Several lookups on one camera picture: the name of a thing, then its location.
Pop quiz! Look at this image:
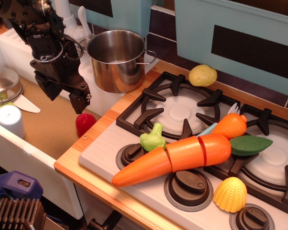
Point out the yellow toy potato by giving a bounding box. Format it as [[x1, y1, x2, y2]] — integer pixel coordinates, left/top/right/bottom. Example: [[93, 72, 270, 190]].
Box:
[[189, 65, 217, 87]]

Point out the stainless steel pot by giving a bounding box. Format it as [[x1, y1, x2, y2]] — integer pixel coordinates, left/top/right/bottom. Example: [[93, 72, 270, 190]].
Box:
[[84, 30, 156, 93]]

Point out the white toy sink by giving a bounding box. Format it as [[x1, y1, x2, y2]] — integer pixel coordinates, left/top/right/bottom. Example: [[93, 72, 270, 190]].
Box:
[[0, 29, 122, 219]]

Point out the white plastic knife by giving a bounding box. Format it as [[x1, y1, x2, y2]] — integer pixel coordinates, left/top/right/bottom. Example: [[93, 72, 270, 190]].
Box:
[[13, 94, 41, 114]]

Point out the light blue plastic utensil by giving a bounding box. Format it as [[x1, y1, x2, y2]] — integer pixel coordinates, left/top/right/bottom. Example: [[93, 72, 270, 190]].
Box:
[[197, 123, 217, 137]]

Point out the light blue left cabinet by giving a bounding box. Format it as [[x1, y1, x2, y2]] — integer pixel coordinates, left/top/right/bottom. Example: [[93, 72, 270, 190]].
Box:
[[69, 0, 152, 39]]

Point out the red toy sweet potato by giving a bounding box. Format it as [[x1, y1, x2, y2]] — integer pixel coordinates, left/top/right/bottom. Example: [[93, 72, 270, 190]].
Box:
[[75, 113, 96, 138]]

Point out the white toy faucet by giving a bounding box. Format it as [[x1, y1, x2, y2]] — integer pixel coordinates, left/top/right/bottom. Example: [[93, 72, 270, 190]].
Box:
[[54, 0, 93, 48]]

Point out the left stove knob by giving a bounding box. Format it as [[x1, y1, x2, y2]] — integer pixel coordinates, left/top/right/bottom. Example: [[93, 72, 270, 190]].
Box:
[[116, 143, 147, 170]]

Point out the black ribbed heat sink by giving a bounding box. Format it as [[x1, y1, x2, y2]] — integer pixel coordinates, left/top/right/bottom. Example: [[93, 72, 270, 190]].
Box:
[[0, 198, 46, 230]]

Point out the large orange toy carrot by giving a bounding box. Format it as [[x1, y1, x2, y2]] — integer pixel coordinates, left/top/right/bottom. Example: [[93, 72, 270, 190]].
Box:
[[112, 134, 231, 187]]

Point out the right stove knob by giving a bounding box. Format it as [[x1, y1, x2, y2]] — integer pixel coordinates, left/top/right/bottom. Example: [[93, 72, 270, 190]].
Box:
[[229, 204, 276, 230]]

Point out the stove knob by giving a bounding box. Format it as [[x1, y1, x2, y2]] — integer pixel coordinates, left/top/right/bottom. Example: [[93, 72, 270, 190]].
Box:
[[229, 204, 276, 230], [164, 169, 214, 212], [116, 143, 147, 170]]

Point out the green toy broccoli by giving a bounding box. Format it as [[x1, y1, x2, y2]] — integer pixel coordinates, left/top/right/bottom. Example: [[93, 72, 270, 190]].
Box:
[[140, 123, 166, 152]]

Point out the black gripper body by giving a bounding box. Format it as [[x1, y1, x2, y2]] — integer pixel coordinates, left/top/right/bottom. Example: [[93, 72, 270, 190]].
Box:
[[27, 35, 90, 94]]

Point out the white plastic cup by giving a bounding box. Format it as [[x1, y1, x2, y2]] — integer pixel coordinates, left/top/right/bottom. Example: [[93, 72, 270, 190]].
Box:
[[0, 105, 26, 138]]

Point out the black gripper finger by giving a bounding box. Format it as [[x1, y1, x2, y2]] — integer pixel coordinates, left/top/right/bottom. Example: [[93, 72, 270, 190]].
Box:
[[35, 71, 62, 101], [69, 92, 91, 114]]

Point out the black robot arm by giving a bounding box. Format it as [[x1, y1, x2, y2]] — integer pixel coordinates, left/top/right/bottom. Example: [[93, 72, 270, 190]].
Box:
[[0, 0, 91, 114]]

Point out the black oven door handle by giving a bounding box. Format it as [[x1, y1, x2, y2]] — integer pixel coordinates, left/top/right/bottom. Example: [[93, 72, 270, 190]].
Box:
[[88, 210, 122, 230]]

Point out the black right burner grate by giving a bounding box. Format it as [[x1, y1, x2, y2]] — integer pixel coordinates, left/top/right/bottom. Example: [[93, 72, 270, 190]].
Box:
[[204, 104, 288, 213]]

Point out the middle stove knob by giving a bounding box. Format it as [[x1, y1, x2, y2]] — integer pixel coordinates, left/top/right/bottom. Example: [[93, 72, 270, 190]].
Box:
[[164, 169, 214, 212]]

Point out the small orange toy carrot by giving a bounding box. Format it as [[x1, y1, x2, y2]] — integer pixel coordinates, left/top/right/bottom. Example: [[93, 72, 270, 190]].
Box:
[[211, 113, 247, 140]]

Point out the yellow toy corn piece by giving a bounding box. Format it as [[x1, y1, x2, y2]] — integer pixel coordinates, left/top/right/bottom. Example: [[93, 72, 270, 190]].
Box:
[[213, 177, 247, 213]]

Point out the blue clamp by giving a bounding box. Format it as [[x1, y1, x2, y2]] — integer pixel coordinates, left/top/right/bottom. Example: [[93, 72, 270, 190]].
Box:
[[0, 171, 44, 199]]

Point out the metal bowl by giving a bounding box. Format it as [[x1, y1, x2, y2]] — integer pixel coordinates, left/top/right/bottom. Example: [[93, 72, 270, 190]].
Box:
[[0, 67, 24, 105]]

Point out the white plastic fork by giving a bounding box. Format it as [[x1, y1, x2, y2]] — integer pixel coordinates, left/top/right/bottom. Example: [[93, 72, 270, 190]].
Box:
[[228, 103, 240, 114]]

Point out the white toy stove top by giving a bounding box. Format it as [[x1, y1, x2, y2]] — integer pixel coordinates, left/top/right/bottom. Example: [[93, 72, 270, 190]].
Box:
[[78, 71, 288, 230]]

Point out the green felt leaf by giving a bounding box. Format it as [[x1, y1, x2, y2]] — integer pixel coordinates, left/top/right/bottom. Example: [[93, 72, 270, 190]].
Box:
[[230, 135, 273, 156]]

